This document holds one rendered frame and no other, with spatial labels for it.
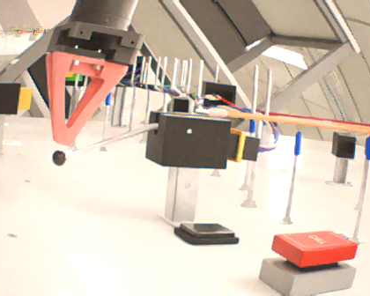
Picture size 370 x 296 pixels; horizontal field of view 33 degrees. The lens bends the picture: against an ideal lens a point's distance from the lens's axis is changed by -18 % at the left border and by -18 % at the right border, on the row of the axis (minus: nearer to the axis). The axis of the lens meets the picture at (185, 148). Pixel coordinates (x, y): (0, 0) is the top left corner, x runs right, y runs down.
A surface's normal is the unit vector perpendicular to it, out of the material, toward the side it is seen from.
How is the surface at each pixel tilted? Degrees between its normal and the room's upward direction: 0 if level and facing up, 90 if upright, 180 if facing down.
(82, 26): 87
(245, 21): 90
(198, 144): 87
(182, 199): 87
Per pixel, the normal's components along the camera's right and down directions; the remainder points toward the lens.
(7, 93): 0.29, 0.14
